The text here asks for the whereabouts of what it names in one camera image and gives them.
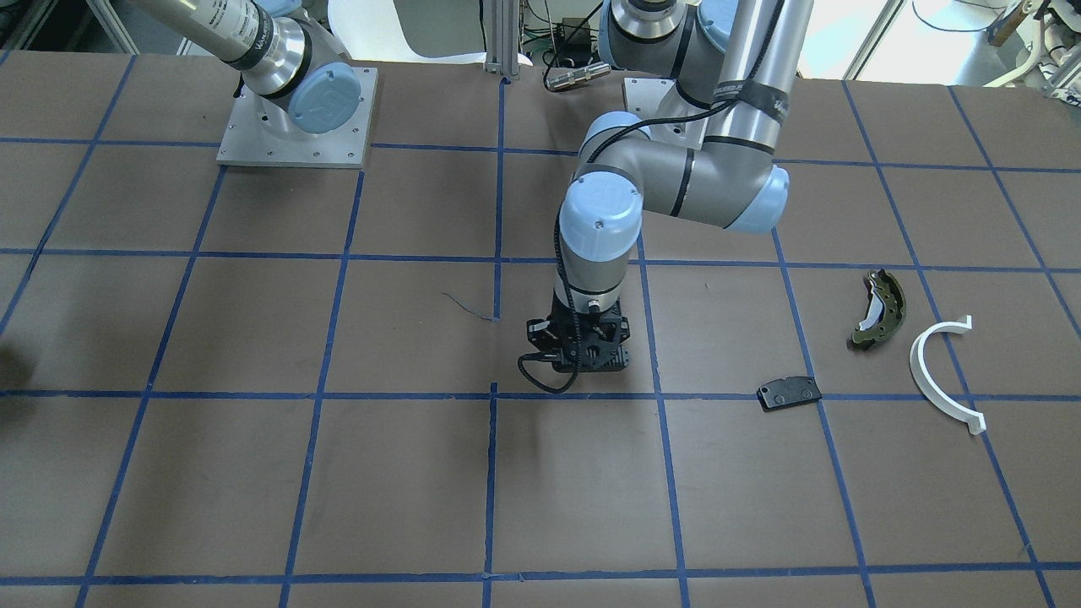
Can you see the aluminium frame post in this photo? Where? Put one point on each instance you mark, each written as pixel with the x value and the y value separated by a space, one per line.
pixel 500 21

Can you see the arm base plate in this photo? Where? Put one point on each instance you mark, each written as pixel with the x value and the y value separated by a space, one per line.
pixel 259 134
pixel 659 98

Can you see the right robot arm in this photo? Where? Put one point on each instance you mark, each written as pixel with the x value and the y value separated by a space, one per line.
pixel 281 52

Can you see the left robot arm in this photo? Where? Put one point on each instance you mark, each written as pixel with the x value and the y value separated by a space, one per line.
pixel 706 156

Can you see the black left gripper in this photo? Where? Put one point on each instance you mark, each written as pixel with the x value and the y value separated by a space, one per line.
pixel 538 330

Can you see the green brake shoe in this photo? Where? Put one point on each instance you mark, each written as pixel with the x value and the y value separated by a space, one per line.
pixel 886 311

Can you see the silver cylindrical connector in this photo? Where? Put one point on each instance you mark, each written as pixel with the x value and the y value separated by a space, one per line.
pixel 576 77

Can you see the black brake pad plate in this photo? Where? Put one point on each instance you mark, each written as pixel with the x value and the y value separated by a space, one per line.
pixel 787 392

